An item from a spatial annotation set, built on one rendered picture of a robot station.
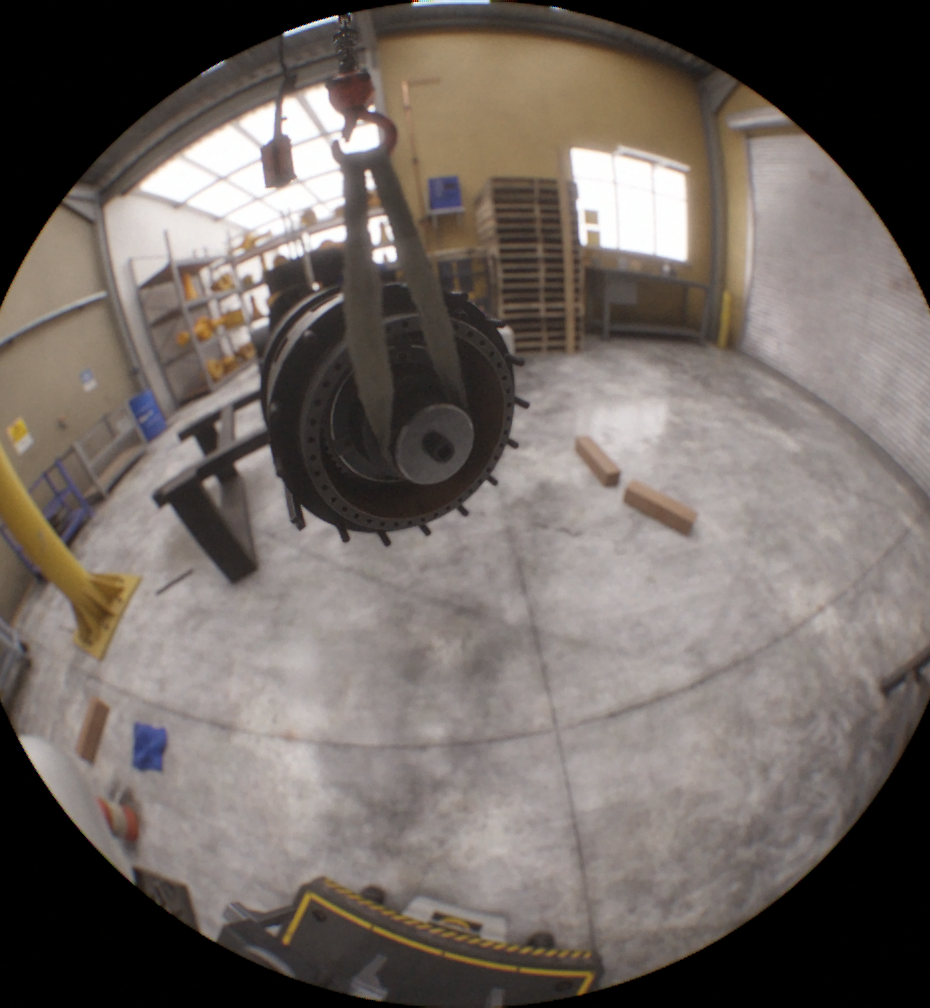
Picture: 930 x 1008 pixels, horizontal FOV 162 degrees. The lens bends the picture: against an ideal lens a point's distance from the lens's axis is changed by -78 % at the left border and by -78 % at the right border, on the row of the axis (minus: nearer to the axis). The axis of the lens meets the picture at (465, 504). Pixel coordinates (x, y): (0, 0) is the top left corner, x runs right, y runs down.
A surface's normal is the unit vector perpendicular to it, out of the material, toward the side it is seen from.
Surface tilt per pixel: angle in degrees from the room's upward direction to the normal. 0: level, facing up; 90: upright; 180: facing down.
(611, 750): 0
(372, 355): 94
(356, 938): 0
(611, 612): 0
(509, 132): 90
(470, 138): 90
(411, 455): 90
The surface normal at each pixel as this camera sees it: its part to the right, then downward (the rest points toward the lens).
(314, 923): -0.11, -0.75
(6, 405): 0.99, -0.14
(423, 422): 0.52, 0.52
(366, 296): 0.10, 0.66
